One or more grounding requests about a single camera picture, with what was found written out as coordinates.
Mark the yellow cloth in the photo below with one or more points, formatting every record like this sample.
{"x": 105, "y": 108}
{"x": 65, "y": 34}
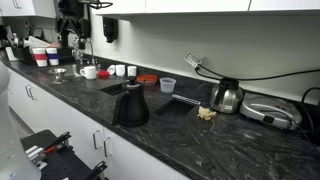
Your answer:
{"x": 206, "y": 113}

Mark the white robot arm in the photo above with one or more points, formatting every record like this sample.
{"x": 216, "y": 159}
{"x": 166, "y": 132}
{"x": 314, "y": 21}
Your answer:
{"x": 13, "y": 150}

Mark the countertop bin opening with flap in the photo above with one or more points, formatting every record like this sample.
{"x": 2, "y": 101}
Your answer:
{"x": 175, "y": 107}

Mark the clear plastic container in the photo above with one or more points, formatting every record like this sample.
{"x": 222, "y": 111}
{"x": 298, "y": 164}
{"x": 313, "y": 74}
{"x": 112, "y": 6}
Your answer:
{"x": 167, "y": 85}

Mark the red shallow bowl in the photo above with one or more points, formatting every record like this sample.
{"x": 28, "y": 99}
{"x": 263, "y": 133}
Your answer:
{"x": 147, "y": 79}

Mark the black gooseneck kettle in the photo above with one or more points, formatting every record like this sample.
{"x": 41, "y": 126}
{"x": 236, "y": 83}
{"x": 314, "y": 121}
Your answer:
{"x": 133, "y": 106}

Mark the small white cup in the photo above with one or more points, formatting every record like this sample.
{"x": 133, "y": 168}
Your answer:
{"x": 120, "y": 70}
{"x": 111, "y": 69}
{"x": 132, "y": 71}

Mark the small red lid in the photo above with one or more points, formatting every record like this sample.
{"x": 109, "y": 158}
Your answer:
{"x": 103, "y": 74}

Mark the stainless steel carafe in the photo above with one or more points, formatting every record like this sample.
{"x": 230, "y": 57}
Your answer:
{"x": 226, "y": 98}

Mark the steel sink basin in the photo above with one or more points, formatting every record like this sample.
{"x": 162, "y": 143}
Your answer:
{"x": 75, "y": 69}

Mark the chrome faucet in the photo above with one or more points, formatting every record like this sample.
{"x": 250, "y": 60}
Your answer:
{"x": 77, "y": 51}

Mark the white upper cabinets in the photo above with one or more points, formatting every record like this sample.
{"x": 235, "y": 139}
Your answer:
{"x": 200, "y": 5}

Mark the white cabinets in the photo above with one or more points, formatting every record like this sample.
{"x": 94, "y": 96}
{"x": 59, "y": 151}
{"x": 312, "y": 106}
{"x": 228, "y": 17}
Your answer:
{"x": 66, "y": 116}
{"x": 200, "y": 5}

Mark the white lower cabinets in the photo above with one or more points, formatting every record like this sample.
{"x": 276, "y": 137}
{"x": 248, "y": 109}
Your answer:
{"x": 66, "y": 116}

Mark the black toggle clamp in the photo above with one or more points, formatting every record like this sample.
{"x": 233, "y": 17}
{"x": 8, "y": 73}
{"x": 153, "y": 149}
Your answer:
{"x": 97, "y": 168}

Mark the metal funnel cup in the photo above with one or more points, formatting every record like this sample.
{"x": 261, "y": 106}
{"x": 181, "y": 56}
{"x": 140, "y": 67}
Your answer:
{"x": 58, "y": 73}

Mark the silver sandwich press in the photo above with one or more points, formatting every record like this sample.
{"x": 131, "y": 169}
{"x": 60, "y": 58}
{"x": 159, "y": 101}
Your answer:
{"x": 266, "y": 108}

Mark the black coffee machine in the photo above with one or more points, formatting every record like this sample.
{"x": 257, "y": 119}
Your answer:
{"x": 73, "y": 20}

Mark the paper cup blue band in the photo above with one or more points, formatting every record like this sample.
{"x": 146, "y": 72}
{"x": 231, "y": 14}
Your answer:
{"x": 52, "y": 56}

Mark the black clamp red grip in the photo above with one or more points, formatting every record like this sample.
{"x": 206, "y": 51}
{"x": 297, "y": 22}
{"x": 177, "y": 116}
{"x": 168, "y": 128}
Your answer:
{"x": 58, "y": 140}

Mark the black perforated board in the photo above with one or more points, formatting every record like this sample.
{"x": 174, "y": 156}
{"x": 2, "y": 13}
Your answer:
{"x": 63, "y": 163}

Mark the paper cup red band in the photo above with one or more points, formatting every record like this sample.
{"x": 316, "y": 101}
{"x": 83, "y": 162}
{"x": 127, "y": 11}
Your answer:
{"x": 40, "y": 57}

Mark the black dish rack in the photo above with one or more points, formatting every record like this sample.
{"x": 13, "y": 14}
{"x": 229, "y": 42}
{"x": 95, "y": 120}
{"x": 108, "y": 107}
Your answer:
{"x": 23, "y": 53}

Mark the wall power outlet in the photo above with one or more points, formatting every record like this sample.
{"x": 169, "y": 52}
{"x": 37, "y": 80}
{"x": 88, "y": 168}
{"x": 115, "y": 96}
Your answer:
{"x": 192, "y": 60}

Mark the black wall soap dispenser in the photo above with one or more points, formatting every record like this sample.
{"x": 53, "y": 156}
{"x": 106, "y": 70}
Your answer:
{"x": 110, "y": 29}

